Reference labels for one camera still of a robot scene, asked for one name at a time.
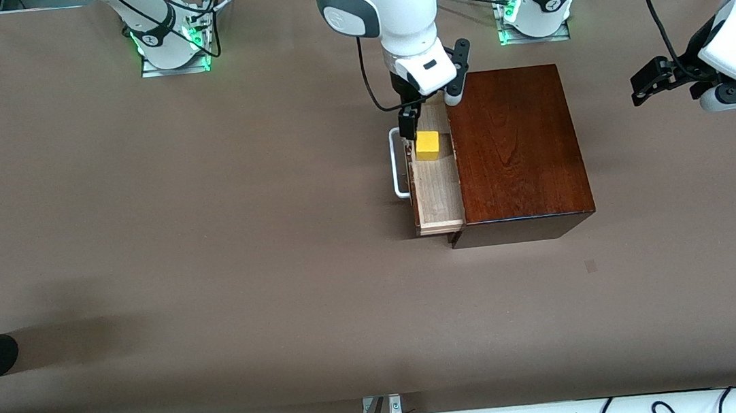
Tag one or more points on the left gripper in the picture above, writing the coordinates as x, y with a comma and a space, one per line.
693, 60

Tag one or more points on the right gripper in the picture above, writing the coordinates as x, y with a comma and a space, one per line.
402, 92

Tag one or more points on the yellow block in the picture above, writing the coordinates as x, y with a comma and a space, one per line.
428, 147

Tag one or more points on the dark brown wooden cabinet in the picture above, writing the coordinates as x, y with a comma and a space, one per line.
519, 149

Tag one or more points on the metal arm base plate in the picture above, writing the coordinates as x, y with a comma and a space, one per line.
148, 69
565, 34

